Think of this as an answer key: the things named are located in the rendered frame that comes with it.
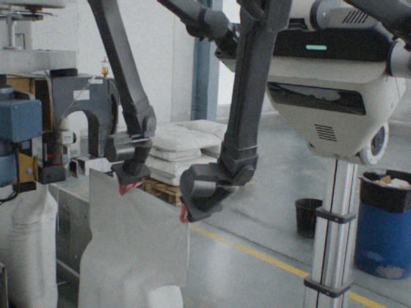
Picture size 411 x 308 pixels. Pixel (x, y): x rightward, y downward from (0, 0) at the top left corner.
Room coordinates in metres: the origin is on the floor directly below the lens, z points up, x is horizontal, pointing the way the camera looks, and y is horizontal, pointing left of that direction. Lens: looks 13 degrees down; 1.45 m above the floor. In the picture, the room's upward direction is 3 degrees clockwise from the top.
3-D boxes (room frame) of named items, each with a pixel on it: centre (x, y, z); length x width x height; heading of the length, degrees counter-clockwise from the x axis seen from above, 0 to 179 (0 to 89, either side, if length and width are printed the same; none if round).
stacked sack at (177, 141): (4.33, 0.20, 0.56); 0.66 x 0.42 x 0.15; 136
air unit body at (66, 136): (1.36, 0.43, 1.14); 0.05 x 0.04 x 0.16; 136
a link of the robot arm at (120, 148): (1.17, 0.20, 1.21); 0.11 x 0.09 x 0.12; 136
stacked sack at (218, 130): (4.95, -0.05, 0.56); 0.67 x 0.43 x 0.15; 46
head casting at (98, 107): (1.55, 0.50, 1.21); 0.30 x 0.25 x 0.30; 46
